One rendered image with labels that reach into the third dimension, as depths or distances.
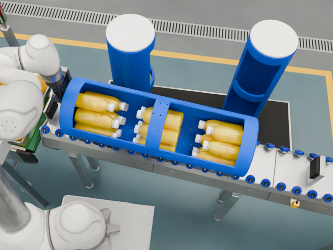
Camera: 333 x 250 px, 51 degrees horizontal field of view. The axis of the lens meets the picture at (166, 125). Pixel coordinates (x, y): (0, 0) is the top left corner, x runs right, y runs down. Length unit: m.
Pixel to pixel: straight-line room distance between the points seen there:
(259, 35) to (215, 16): 1.56
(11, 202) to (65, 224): 0.21
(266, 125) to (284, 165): 1.02
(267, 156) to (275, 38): 0.70
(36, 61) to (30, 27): 2.29
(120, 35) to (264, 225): 1.68
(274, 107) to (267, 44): 0.96
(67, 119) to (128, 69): 0.63
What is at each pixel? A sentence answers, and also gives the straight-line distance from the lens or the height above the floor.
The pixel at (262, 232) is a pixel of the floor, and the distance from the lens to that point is 2.73.
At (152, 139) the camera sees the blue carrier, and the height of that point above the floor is 1.18.
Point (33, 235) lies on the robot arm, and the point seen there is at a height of 1.34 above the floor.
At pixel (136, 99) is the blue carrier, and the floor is 1.06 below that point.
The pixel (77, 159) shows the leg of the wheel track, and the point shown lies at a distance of 2.17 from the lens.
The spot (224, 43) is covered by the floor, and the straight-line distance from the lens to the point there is 3.45.
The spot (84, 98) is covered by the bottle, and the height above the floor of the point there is 1.19.
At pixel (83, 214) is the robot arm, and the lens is 1.28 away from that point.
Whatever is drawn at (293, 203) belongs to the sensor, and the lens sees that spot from 1.82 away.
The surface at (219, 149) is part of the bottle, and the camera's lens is 1.58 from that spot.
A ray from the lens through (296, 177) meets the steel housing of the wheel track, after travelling 1.88.
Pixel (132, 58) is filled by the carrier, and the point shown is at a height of 0.98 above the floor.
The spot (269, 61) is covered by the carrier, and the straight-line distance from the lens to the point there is 2.11.
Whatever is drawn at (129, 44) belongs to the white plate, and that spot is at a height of 1.04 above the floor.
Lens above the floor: 2.57
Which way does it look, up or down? 63 degrees down
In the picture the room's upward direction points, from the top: 5 degrees clockwise
